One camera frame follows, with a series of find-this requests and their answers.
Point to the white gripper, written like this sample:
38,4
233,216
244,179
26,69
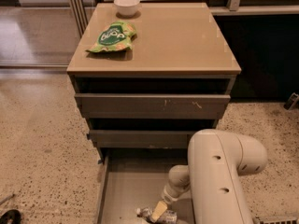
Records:
168,197

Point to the clear plastic bottle white label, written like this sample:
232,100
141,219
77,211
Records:
168,217

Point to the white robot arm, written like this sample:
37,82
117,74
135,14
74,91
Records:
216,160

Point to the bottom grey open drawer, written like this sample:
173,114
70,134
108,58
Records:
131,180

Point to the middle grey drawer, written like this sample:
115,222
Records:
140,139

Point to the grey drawer cabinet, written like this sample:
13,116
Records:
178,49

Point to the top grey drawer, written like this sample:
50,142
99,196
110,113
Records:
151,106

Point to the metal floor vent grille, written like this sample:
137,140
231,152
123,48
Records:
276,220

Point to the black shoe-like object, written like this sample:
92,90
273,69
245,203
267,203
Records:
12,216

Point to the grey rod on floor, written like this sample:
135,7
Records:
7,198

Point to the small dark floor object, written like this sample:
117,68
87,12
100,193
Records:
292,101

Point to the green snack bag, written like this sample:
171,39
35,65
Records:
116,37

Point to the white ceramic bowl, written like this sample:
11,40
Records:
127,8

